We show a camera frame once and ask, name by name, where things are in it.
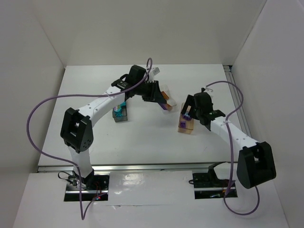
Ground purple stepped lego brick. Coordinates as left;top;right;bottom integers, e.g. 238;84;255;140
159;104;167;110

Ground orange lego base plate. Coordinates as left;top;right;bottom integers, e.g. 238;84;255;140
166;104;173;111

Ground purple arch lego brick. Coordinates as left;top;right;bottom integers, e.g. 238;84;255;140
182;105;192;121

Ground teal stepped lego brick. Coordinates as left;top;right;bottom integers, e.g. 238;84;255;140
116;102;127;117

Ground teal arch lego brick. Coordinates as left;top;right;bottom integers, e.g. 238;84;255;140
113;105;122;115

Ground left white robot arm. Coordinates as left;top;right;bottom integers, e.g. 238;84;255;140
60;65;167;186

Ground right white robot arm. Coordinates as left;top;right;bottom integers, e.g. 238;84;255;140
181;92;276;189

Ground clear plastic container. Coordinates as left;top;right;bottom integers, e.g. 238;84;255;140
160;85;178;114

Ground amber plastic container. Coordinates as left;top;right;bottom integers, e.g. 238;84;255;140
178;105;194;134

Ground smoky grey plastic container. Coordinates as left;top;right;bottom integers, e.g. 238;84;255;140
112;102;128;123

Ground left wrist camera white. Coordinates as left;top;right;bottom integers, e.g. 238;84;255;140
150;67;160;76

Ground aluminium side rail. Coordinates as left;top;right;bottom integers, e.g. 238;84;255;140
223;65;252;137

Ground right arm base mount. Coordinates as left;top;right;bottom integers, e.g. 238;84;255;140
188;163;229;200

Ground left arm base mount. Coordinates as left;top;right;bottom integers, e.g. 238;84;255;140
57;171;110;202

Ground aluminium front rail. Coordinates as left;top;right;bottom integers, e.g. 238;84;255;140
36;162;216;173

